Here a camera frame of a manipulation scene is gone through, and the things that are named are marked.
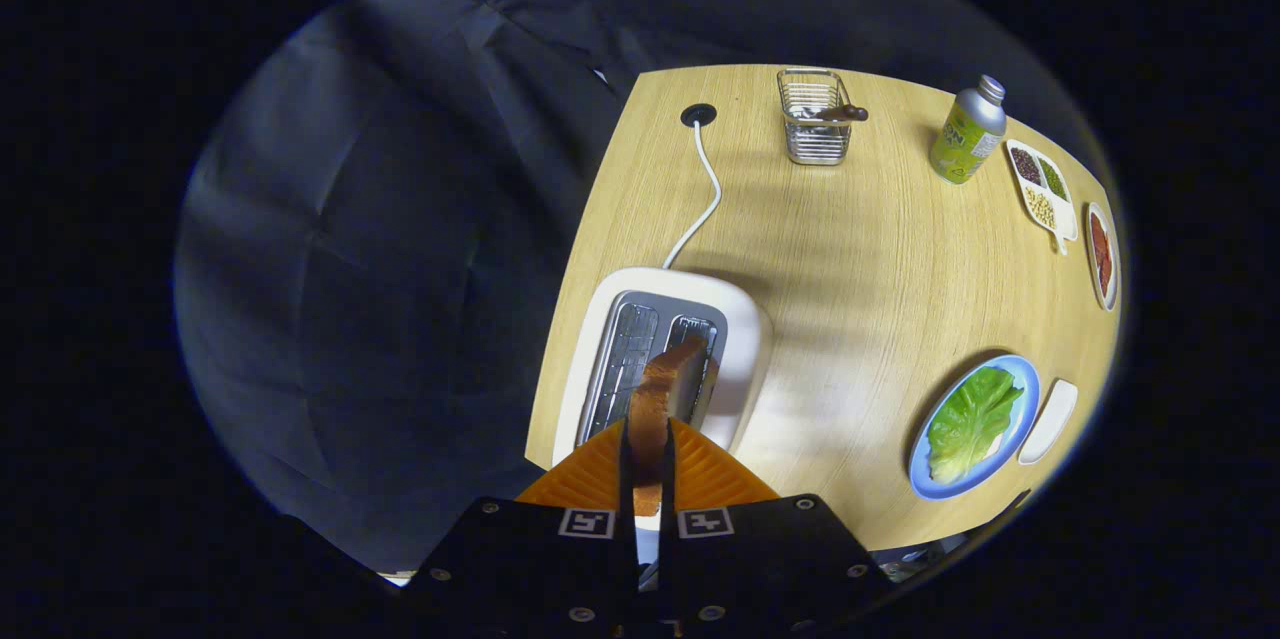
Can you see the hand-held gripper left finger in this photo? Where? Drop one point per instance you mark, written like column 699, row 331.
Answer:
column 530, row 559

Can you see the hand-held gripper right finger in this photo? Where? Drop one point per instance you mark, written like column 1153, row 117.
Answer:
column 770, row 559

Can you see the toasted brown bread slice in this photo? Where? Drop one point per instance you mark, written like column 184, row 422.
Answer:
column 655, row 399

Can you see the green lettuce leaf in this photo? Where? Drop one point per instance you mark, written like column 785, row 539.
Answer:
column 970, row 424

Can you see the cream white toaster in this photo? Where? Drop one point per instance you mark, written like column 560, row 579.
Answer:
column 745, row 339

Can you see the blue oval plate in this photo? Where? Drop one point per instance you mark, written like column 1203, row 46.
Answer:
column 1028, row 394

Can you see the white square plate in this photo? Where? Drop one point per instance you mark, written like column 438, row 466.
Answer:
column 1050, row 419

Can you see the white oval plate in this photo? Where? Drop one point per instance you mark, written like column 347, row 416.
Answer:
column 1093, row 291

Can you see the brown grilled meat piece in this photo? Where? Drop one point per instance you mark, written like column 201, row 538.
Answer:
column 1099, row 237
column 1105, row 274

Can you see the pile of yellow soybeans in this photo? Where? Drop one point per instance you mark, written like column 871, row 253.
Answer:
column 1041, row 208

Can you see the white divided dish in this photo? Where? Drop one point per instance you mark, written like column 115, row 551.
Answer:
column 1065, row 219

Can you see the green drink bottle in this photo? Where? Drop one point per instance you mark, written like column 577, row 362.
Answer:
column 965, row 144

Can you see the pile of dark red beans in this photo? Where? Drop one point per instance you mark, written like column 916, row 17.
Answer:
column 1026, row 166

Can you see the pile of green beans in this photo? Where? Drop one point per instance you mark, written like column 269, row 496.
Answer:
column 1053, row 179

